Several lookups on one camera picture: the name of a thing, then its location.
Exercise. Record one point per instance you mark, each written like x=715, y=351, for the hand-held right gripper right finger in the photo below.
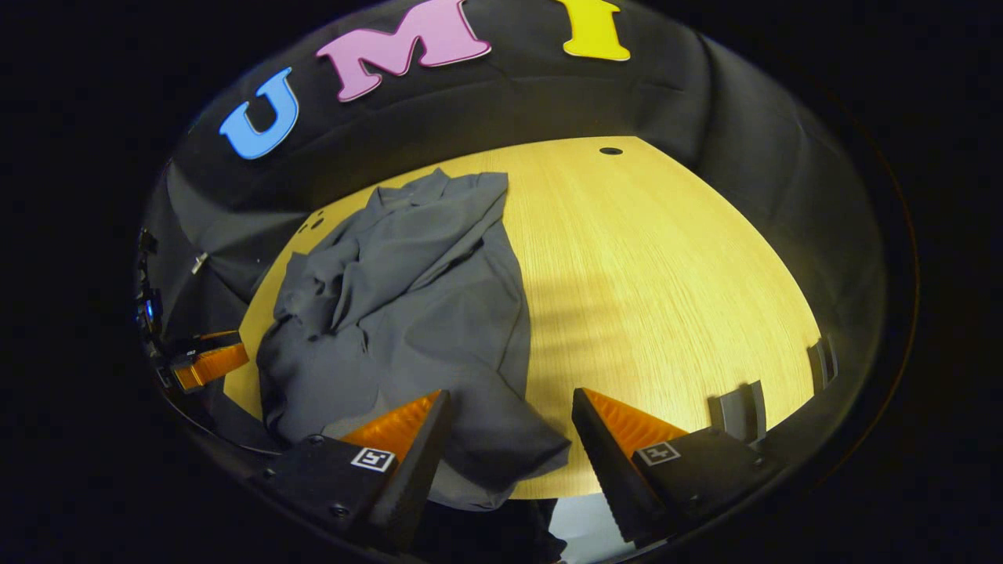
x=611, y=478

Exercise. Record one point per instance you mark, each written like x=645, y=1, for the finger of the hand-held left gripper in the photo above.
x=211, y=364
x=204, y=342

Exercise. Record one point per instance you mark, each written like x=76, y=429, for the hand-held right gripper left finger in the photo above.
x=411, y=478

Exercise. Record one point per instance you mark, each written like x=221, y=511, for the grey shirt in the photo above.
x=423, y=313

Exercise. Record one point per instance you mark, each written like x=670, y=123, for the silver cloth clip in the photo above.
x=200, y=262

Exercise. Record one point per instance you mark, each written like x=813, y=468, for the black backdrop cloth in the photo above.
x=744, y=157

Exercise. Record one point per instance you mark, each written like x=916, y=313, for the grey table bracket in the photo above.
x=823, y=362
x=736, y=411

